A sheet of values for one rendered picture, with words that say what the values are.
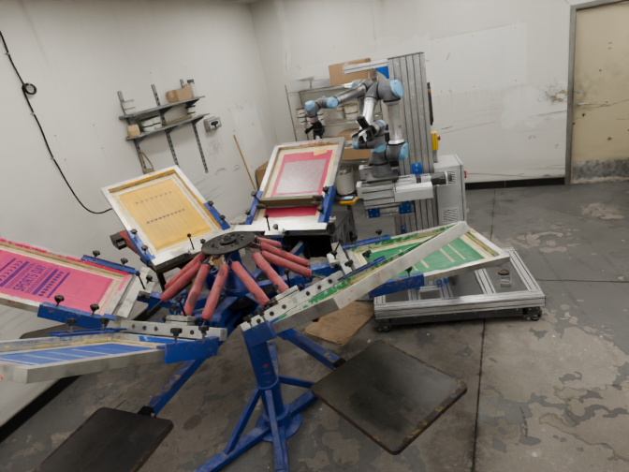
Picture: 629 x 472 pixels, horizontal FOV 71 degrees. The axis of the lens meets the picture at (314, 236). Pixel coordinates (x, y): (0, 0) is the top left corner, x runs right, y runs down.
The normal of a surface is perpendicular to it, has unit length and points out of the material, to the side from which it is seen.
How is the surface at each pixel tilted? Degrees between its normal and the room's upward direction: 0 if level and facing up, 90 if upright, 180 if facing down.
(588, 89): 90
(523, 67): 90
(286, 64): 90
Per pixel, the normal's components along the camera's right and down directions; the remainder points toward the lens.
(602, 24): -0.36, 0.41
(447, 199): -0.13, 0.40
